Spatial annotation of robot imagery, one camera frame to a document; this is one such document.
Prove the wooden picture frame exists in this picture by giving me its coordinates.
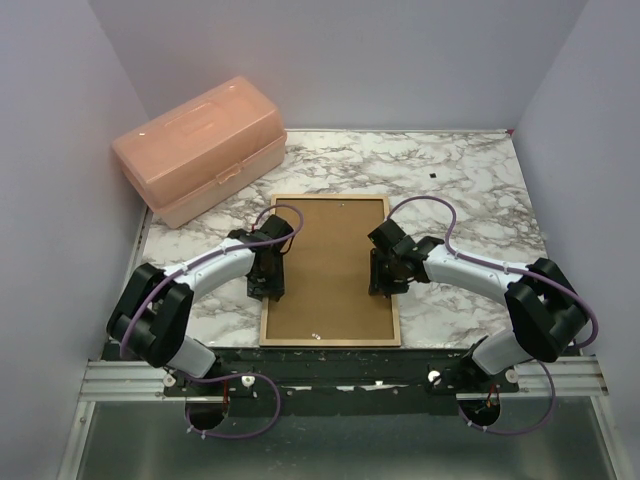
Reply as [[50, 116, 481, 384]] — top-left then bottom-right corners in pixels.
[[258, 193, 403, 350]]

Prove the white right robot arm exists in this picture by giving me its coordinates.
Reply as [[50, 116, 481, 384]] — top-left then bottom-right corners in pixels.
[[368, 219, 588, 392]]

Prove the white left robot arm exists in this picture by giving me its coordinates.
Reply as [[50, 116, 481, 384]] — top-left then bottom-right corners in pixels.
[[106, 215, 295, 395]]

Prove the pink plastic storage box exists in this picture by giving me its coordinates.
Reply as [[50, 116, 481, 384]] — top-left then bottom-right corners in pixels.
[[112, 77, 287, 229]]

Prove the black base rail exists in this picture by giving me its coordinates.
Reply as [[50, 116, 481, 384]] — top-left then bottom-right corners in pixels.
[[159, 347, 519, 416]]

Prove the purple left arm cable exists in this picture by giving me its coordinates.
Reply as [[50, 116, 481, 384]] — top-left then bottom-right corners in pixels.
[[119, 205, 306, 441]]

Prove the aluminium extrusion rail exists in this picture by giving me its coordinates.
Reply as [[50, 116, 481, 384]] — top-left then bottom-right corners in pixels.
[[79, 361, 165, 402]]

